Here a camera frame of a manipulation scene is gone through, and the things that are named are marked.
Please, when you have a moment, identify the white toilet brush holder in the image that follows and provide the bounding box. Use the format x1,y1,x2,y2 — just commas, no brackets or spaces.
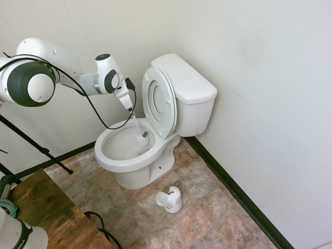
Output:
155,185,184,215

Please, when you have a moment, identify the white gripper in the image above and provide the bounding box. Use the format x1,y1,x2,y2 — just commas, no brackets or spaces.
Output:
115,86,137,117

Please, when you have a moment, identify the white tank lid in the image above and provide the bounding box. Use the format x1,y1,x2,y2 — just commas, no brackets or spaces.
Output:
150,53,218,105

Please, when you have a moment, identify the white toilet bowl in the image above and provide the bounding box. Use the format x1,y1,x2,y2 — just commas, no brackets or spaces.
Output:
94,118,182,190

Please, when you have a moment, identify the white toilet seat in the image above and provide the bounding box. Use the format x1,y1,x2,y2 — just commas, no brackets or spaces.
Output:
142,67,178,140

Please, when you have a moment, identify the dark wooden table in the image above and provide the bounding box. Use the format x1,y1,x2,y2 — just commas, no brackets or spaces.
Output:
7,168,115,249

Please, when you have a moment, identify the black camera tripod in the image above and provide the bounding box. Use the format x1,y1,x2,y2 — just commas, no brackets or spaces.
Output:
0,113,74,184

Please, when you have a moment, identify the white toilet brush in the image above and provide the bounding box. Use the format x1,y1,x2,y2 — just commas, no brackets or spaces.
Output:
131,112,150,146

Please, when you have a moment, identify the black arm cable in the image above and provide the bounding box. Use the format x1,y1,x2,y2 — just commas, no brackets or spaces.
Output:
0,51,137,130

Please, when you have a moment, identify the dark cylindrical post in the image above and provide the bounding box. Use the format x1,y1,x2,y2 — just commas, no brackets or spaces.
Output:
0,174,17,201

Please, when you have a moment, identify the white toilet lid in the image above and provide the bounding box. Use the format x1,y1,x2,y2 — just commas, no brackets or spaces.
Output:
149,80,178,116

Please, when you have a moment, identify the white toilet tank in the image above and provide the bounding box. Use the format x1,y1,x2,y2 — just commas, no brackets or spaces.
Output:
174,94,216,137

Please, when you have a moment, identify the green coiled cable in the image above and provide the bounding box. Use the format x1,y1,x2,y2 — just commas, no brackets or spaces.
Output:
0,198,19,217

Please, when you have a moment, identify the black floor cable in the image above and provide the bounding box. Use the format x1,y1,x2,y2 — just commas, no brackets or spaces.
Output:
84,211,123,249

